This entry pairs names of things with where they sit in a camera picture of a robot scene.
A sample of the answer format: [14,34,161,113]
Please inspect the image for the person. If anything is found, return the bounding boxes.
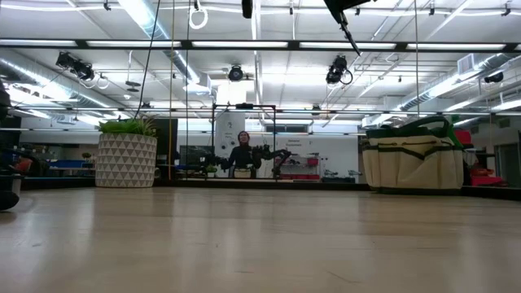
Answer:
[227,129,264,180]

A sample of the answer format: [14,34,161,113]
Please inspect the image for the beige green-trimmed gardening bag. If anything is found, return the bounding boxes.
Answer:
[360,116,466,195]

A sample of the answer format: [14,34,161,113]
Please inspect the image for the plant in white patterned pot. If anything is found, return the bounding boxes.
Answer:
[94,115,159,189]

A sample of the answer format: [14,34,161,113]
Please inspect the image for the silver ventilation duct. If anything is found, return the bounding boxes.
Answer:
[0,50,123,109]
[401,52,512,112]

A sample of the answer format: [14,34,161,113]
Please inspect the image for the blue table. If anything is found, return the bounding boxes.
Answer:
[43,159,97,169]

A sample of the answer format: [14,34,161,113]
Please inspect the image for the black cable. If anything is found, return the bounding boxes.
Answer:
[133,0,163,120]

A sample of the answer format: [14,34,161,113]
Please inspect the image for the black monitor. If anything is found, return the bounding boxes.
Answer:
[155,118,179,156]

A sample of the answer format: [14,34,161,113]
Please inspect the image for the black aluminium rig frame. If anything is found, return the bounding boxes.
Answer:
[0,38,521,201]

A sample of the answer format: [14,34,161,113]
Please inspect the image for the red plastic bins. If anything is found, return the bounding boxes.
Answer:
[453,129,509,188]

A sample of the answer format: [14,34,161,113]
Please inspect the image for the white pillar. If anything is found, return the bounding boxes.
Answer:
[214,112,247,160]

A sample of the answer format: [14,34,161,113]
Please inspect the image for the white coiled cable ring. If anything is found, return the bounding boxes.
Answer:
[188,6,209,31]

